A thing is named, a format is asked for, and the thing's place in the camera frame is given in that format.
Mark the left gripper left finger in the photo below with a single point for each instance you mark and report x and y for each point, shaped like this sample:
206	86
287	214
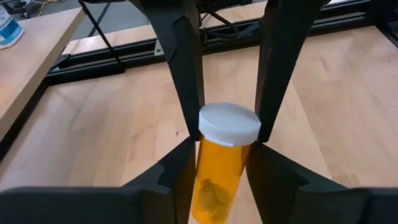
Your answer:
93	207

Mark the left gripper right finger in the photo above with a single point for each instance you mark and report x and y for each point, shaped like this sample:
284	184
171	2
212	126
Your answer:
311	205

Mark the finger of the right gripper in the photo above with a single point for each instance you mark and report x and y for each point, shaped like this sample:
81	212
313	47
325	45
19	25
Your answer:
180	56
280	56

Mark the small orange pill vial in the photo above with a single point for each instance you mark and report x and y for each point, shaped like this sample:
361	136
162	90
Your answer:
222	174

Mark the white bottle blue label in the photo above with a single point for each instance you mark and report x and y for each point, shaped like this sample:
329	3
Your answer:
9	31

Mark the wooden shelf black legs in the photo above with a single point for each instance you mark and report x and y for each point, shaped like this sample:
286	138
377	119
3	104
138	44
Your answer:
28	62

